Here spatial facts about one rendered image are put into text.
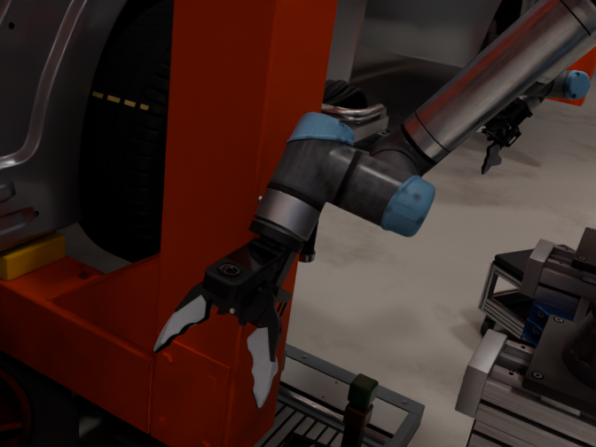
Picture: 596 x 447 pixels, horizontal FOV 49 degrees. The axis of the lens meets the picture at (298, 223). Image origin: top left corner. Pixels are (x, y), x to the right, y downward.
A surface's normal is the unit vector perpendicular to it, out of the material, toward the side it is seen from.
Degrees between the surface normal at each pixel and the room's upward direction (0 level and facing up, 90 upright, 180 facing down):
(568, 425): 90
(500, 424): 90
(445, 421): 0
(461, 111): 87
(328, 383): 0
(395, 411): 0
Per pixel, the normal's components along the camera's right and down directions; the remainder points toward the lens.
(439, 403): 0.14, -0.90
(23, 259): 0.86, 0.31
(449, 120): -0.29, 0.31
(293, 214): 0.17, -0.03
